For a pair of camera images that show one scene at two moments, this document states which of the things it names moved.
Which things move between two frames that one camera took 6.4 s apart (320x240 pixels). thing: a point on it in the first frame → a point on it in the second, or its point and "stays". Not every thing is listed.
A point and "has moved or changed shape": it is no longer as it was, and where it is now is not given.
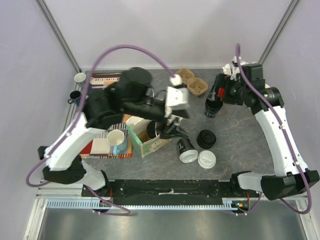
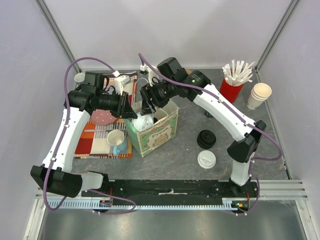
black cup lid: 206,139 stays
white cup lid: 206,159 stays
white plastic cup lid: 188,156 → 142,122
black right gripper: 218,90 → 147,96
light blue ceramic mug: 116,138 stays
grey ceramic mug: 80,78 stays
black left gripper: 175,131 → 124,109
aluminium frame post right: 285,18 stays
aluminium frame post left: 58,35 stays
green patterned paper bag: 136,129 has moved or changed shape
